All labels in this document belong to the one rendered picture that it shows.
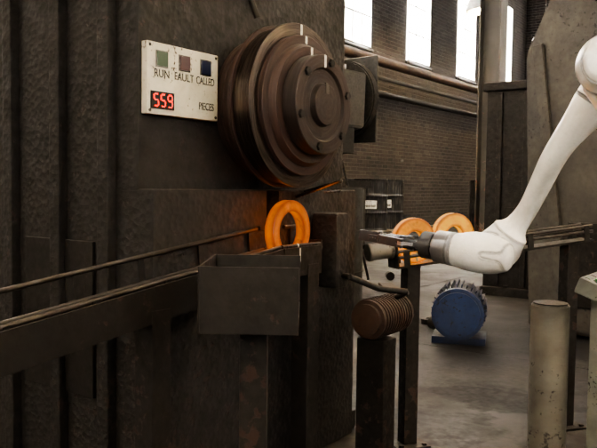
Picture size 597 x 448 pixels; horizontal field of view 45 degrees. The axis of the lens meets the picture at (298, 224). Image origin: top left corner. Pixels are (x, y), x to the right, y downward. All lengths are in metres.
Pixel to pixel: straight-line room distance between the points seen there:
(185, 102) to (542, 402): 1.45
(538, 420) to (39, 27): 1.92
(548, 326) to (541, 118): 2.42
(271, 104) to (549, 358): 1.19
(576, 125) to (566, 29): 2.87
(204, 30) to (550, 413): 1.58
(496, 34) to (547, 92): 6.49
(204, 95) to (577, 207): 2.99
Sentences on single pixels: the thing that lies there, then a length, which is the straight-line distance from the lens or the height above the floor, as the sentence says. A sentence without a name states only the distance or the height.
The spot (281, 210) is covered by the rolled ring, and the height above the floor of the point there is 0.81.
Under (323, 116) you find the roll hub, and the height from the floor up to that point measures 1.08.
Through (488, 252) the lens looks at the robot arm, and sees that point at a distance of 1.92.
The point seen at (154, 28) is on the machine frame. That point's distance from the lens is 1.94.
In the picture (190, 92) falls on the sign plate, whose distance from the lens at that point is 1.97.
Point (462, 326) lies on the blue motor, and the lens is 4.10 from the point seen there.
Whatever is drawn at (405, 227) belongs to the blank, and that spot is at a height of 0.75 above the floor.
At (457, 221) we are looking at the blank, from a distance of 2.56.
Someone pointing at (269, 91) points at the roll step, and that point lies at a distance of 1.98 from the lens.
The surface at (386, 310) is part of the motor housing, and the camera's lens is 2.27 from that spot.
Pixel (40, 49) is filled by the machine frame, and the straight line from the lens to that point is 2.21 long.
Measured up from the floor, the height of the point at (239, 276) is 0.70.
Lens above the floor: 0.88
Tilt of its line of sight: 3 degrees down
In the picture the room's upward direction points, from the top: 1 degrees clockwise
